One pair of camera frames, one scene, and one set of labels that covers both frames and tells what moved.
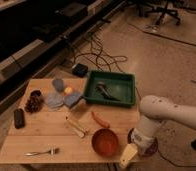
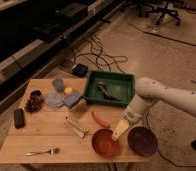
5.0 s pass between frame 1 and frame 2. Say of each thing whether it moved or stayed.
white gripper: moved
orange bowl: stayed
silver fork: stayed
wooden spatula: stayed
